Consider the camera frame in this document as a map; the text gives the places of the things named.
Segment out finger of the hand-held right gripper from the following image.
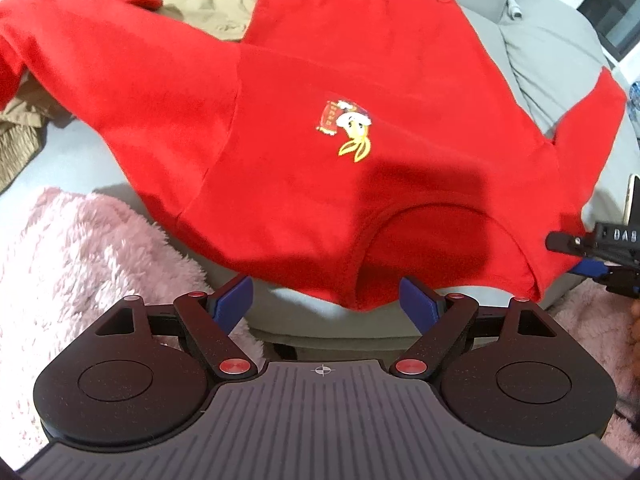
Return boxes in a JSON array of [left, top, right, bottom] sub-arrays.
[[569, 258, 612, 281], [545, 230, 597, 255]]

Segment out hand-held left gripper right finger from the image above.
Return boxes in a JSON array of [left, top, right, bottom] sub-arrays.
[[390, 275, 557, 380]]

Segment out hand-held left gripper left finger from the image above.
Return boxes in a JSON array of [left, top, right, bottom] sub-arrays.
[[94, 274, 259, 380]]

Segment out red sweatshirt with embroidered logo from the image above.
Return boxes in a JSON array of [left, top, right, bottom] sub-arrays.
[[0, 0, 628, 313]]

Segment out khaki pants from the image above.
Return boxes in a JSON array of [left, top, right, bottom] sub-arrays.
[[0, 0, 261, 193]]

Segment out pink fluffy blanket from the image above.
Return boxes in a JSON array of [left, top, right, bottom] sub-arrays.
[[0, 186, 640, 471]]

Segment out grey wrinkled cushion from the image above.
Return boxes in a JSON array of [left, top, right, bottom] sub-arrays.
[[500, 0, 640, 136]]

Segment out grey sofa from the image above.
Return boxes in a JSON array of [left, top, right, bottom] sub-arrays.
[[0, 0, 640, 346]]

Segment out dark window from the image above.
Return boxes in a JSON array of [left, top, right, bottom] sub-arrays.
[[577, 0, 640, 63]]

